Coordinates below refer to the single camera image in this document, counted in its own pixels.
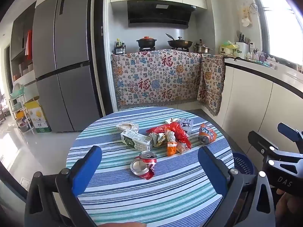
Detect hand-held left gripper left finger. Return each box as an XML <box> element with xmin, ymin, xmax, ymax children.
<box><xmin>24</xmin><ymin>145</ymin><xmax>103</xmax><ymax>227</ymax></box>

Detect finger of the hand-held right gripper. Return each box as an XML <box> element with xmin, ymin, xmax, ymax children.
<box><xmin>278</xmin><ymin>122</ymin><xmax>303</xmax><ymax>148</ymax></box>
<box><xmin>248</xmin><ymin>131</ymin><xmax>284</xmax><ymax>157</ymax></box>

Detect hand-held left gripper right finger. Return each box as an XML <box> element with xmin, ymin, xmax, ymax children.
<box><xmin>198</xmin><ymin>146</ymin><xmax>276</xmax><ymax>227</ymax></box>

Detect blue plastic basket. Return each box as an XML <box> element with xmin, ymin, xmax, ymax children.
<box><xmin>231</xmin><ymin>152</ymin><xmax>256</xmax><ymax>176</ymax></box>

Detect brown snack packet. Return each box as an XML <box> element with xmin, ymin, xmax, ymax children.
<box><xmin>176</xmin><ymin>142</ymin><xmax>190</xmax><ymax>155</ymax></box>

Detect crushed orange soda can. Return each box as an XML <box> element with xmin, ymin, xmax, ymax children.
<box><xmin>198</xmin><ymin>123</ymin><xmax>218</xmax><ymax>145</ymax></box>

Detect red plastic bag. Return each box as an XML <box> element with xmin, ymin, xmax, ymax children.
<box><xmin>146</xmin><ymin>122</ymin><xmax>192</xmax><ymax>150</ymax></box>

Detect white packet with cartoon print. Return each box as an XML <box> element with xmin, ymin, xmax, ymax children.
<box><xmin>179</xmin><ymin>118</ymin><xmax>194</xmax><ymax>136</ymax></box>

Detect crushed red soda can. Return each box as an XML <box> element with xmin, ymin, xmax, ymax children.
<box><xmin>130</xmin><ymin>151</ymin><xmax>158</xmax><ymax>180</ymax></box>

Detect green white milk carton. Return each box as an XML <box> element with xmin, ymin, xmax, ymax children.
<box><xmin>120</xmin><ymin>130</ymin><xmax>153</xmax><ymax>151</ymax></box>

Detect beige paper wrapper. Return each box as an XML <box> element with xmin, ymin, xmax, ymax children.
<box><xmin>116</xmin><ymin>121</ymin><xmax>140</xmax><ymax>133</ymax></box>

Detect grey yellow wrapper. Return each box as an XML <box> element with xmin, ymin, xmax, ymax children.
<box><xmin>149</xmin><ymin>132</ymin><xmax>167</xmax><ymax>147</ymax></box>

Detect person's right hand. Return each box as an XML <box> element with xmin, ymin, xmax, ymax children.
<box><xmin>276</xmin><ymin>190</ymin><xmax>303</xmax><ymax>227</ymax></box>

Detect person's left hand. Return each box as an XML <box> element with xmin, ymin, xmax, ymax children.
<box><xmin>102</xmin><ymin>222</ymin><xmax>148</xmax><ymax>227</ymax></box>

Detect white lower kitchen cabinets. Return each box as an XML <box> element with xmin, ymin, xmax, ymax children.
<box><xmin>216</xmin><ymin>57</ymin><xmax>303</xmax><ymax>161</ymax></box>

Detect striped tablecloth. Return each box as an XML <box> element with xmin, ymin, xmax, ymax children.
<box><xmin>66</xmin><ymin>107</ymin><xmax>235</xmax><ymax>225</ymax></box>

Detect yellow cardboard box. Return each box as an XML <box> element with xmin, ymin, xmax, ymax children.
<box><xmin>25</xmin><ymin>100</ymin><xmax>52</xmax><ymax>133</ymax></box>

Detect small printed blanket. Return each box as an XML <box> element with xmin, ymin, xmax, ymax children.
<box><xmin>197</xmin><ymin>53</ymin><xmax>226</xmax><ymax>117</ymax></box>

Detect white storage rack with bowls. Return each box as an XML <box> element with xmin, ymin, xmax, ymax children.
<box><xmin>9</xmin><ymin>83</ymin><xmax>32</xmax><ymax>135</ymax></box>

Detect white utensil holder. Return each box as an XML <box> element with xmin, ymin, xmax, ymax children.
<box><xmin>235</xmin><ymin>32</ymin><xmax>251</xmax><ymax>59</ymax></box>

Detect yellow green plastic bag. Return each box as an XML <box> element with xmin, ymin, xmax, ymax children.
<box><xmin>219</xmin><ymin>40</ymin><xmax>239</xmax><ymax>57</ymax></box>

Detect grey refrigerator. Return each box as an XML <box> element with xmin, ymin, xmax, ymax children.
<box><xmin>32</xmin><ymin>0</ymin><xmax>105</xmax><ymax>133</ymax></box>

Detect kitchen window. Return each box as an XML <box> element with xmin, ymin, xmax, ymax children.
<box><xmin>254</xmin><ymin>0</ymin><xmax>303</xmax><ymax>69</ymax></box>

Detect large printed blanket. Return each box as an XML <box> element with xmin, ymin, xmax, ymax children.
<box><xmin>111</xmin><ymin>49</ymin><xmax>204</xmax><ymax>110</ymax></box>

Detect steel pot with lid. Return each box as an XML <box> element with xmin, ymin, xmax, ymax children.
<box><xmin>194</xmin><ymin>43</ymin><xmax>212</xmax><ymax>54</ymax></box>

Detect condiment bottle rack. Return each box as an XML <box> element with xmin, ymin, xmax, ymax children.
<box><xmin>114</xmin><ymin>38</ymin><xmax>127</xmax><ymax>55</ymax></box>

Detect black wok with lid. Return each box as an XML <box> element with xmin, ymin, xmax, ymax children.
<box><xmin>166</xmin><ymin>33</ymin><xmax>193</xmax><ymax>49</ymax></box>

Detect red hanging cloth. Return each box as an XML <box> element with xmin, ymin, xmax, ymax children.
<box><xmin>26</xmin><ymin>30</ymin><xmax>33</xmax><ymax>59</ymax></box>

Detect black clay pot red lid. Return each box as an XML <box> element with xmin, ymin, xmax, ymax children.
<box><xmin>136</xmin><ymin>36</ymin><xmax>158</xmax><ymax>49</ymax></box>

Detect black range hood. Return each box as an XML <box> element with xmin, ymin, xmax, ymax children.
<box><xmin>127</xmin><ymin>0</ymin><xmax>197</xmax><ymax>30</ymax></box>

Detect wall hanging decoration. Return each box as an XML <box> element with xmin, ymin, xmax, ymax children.
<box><xmin>240</xmin><ymin>2</ymin><xmax>258</xmax><ymax>27</ymax></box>

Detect dark wall shelf cabinet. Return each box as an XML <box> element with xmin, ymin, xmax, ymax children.
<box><xmin>9</xmin><ymin>1</ymin><xmax>37</xmax><ymax>83</ymax></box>

